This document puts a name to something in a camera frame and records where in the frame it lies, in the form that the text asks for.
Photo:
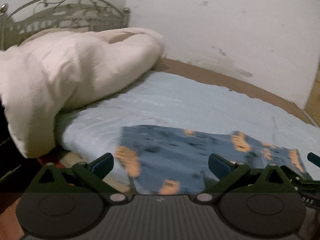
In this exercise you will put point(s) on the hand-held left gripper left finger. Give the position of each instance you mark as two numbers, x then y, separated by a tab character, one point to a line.
103	165

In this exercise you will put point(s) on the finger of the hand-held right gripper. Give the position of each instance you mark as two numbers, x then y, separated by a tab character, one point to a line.
313	158
296	173

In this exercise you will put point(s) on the blue pants with orange print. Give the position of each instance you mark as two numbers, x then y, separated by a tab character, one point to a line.
175	160

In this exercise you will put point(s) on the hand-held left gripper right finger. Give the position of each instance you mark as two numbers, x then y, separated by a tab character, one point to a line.
218	166

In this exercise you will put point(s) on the cream comforter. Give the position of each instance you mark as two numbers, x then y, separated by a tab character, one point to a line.
65	75

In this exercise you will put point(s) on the wooden bed base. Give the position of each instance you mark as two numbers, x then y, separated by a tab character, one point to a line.
225	80

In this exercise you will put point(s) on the metal bed headboard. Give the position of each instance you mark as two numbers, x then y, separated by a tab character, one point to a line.
67	12

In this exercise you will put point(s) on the light blue mattress pad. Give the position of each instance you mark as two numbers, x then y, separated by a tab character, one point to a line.
187	105

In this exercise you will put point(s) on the plywood board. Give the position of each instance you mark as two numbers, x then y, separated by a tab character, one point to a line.
313	100

